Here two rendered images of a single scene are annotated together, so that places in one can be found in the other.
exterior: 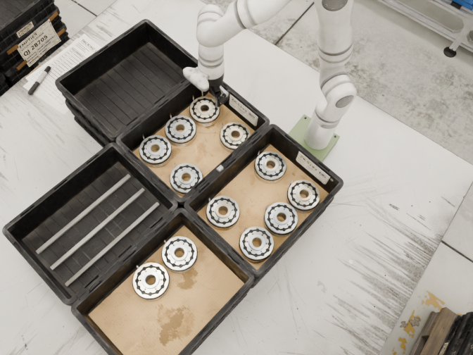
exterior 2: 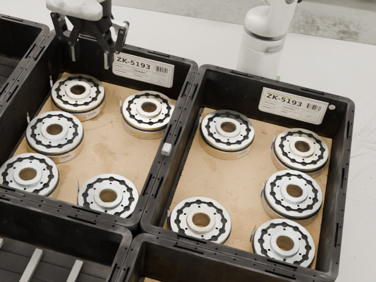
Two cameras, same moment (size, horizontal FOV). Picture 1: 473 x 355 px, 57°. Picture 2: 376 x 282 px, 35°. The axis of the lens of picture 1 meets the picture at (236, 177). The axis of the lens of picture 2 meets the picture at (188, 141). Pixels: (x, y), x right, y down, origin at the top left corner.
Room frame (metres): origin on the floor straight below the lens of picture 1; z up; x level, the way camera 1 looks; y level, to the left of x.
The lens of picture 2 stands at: (-0.03, 0.32, 1.68)
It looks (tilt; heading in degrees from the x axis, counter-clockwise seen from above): 48 degrees down; 332
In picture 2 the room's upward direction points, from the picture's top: 8 degrees clockwise
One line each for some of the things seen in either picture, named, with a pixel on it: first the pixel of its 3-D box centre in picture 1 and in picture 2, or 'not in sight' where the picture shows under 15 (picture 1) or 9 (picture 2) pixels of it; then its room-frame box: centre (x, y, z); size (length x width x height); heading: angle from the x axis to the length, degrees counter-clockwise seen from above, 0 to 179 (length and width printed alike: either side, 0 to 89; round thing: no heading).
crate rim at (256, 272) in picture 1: (265, 194); (258, 161); (0.50, -0.09, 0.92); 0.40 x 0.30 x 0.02; 144
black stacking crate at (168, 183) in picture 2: (263, 201); (252, 179); (0.50, -0.09, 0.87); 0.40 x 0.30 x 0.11; 144
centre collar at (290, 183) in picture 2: (281, 217); (294, 191); (0.46, -0.15, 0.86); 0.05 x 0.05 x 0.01
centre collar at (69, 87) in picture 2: (204, 108); (78, 90); (0.81, 0.14, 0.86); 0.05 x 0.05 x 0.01
